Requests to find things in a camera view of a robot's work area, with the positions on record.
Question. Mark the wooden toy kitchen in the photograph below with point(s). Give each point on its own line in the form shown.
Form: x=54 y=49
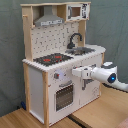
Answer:
x=46 y=40

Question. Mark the toy microwave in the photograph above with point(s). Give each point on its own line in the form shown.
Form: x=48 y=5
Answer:
x=77 y=11

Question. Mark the black toy faucet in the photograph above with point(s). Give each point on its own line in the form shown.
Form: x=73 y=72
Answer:
x=73 y=40

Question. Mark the black stovetop red burners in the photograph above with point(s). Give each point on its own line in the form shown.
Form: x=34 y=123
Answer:
x=52 y=59

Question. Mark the grey range hood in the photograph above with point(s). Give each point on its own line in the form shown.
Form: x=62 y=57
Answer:
x=48 y=18

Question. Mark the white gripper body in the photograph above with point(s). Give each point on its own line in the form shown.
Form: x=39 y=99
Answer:
x=82 y=72

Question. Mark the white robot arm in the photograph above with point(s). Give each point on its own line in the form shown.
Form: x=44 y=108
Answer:
x=106 y=74

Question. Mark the white cabinet door grey dispenser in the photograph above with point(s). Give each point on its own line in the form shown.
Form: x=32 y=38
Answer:
x=90 y=88

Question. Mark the left red oven knob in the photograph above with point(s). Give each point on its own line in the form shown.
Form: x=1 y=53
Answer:
x=56 y=75

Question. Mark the white oven door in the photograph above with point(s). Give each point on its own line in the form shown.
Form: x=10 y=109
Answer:
x=63 y=100

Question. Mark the grey toy sink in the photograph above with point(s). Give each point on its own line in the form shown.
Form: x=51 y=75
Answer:
x=79 y=51

